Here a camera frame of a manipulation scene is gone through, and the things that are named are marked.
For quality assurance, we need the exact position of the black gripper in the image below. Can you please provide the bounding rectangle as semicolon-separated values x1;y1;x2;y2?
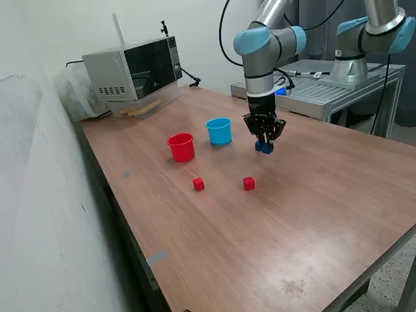
243;92;287;146

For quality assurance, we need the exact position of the aluminium robot base stand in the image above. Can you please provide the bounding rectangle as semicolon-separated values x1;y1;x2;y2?
230;58;408;139

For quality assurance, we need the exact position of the blue plastic cup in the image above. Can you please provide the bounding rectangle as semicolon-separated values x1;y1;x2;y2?
205;117;233;146

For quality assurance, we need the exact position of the red plastic cup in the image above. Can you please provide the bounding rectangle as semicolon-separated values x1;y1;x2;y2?
166;132;196;163

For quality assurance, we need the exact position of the grey curtain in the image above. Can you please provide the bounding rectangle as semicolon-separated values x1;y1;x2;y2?
259;0;416;129

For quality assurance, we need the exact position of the clear plastic container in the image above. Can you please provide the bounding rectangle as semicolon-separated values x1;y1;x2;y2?
104;80;181;121

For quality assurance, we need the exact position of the long light wooden stick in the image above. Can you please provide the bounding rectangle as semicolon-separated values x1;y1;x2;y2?
120;99;163;115

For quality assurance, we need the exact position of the long blue-grey tape strip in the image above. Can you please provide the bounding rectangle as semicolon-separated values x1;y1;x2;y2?
145;249;170;267

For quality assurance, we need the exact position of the silver microwave oven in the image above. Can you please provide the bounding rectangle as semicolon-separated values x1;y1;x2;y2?
81;36;183;103

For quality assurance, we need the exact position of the thin white rod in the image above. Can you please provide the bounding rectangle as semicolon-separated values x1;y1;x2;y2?
112;12;126;46

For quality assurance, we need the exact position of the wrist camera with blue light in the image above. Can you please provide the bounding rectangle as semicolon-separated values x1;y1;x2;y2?
274;84;296;98

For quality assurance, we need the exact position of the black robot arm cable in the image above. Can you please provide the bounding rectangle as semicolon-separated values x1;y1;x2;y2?
218;0;345;68

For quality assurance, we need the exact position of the thin black hanging cable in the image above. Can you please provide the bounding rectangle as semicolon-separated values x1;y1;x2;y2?
371;51;392;135

